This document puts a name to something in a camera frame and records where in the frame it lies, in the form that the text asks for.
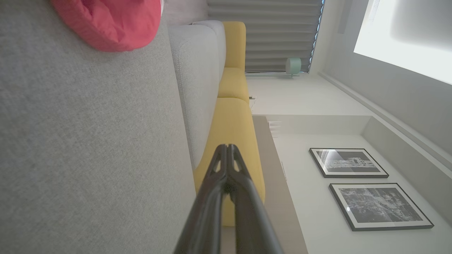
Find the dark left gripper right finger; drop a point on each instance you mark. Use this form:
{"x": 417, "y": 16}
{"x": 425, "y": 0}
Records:
{"x": 252, "y": 222}

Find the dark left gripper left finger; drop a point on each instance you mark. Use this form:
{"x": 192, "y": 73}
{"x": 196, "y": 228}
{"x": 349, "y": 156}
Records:
{"x": 204, "y": 218}

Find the red shorts with white trim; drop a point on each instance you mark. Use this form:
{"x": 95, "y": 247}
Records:
{"x": 113, "y": 24}

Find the yellow sofa cushion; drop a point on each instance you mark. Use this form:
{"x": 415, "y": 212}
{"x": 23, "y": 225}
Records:
{"x": 235, "y": 44}
{"x": 233, "y": 83}
{"x": 235, "y": 130}

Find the black framed monochrome picture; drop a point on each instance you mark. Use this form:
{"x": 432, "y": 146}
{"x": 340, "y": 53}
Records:
{"x": 348, "y": 163}
{"x": 379, "y": 206}

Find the large grey sofa seat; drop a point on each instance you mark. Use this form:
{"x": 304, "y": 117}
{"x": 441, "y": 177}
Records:
{"x": 88, "y": 141}

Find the grey sofa cushion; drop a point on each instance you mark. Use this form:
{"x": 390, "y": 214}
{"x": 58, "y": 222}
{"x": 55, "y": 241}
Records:
{"x": 197, "y": 77}

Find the pale green round lamp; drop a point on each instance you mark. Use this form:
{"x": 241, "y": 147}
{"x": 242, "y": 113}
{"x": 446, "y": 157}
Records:
{"x": 293, "y": 66}

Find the grey pleated curtain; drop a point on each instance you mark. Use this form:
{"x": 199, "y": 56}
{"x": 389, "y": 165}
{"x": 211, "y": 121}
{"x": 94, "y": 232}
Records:
{"x": 272, "y": 31}

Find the white ceiling light panel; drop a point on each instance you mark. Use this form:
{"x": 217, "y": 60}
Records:
{"x": 406, "y": 35}

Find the light wooden wall ledge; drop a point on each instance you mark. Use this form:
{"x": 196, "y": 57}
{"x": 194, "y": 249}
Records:
{"x": 279, "y": 190}

